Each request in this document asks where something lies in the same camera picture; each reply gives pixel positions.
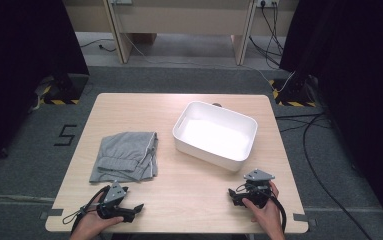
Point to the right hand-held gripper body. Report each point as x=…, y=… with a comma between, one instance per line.
x=258, y=191

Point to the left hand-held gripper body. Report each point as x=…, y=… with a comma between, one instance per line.
x=114, y=193

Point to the grey pants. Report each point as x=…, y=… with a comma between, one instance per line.
x=125, y=155

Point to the white plastic bin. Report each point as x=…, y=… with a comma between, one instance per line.
x=215, y=136

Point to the person's right hand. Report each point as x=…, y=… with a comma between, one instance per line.
x=265, y=215

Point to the person's left hand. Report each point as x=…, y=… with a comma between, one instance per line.
x=94, y=224

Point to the small dark round object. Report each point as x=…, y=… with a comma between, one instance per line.
x=217, y=104

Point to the stand base with hazard tape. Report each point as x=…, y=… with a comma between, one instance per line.
x=294, y=95
x=64, y=91

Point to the black curtain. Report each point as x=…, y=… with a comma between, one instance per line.
x=362, y=83
x=19, y=66

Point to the beige desk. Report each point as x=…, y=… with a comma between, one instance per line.
x=185, y=16

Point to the white power strip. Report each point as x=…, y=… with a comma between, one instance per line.
x=121, y=1

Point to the white wall socket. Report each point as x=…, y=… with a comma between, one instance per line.
x=267, y=2

